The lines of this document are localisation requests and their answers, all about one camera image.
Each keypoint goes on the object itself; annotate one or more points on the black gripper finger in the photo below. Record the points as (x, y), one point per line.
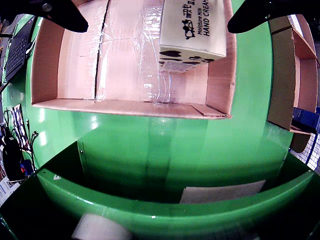
(67, 17)
(252, 17)

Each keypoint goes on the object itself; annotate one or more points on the white hand cream box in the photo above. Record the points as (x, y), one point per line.
(192, 27)

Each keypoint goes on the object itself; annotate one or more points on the open brown cardboard box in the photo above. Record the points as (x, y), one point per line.
(280, 87)
(308, 37)

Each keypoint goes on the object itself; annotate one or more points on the shallow cardboard tray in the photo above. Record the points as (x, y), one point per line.
(125, 70)

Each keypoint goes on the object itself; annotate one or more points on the white grey printed carton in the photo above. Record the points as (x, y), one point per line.
(292, 21)

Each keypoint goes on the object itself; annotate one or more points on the black laptop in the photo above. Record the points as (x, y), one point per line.
(17, 52)

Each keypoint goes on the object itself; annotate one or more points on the black white patterned sheet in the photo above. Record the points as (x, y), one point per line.
(19, 125)

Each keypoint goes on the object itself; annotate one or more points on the black pouch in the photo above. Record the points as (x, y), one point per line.
(11, 160)

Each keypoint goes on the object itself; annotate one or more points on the small blue red device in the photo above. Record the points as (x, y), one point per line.
(26, 167)

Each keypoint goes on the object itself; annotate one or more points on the white paper sheet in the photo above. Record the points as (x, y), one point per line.
(220, 192)

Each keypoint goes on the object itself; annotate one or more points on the green metal shelf unit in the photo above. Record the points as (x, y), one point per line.
(125, 207)

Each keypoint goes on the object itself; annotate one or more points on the beige tape roll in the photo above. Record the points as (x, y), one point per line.
(100, 227)

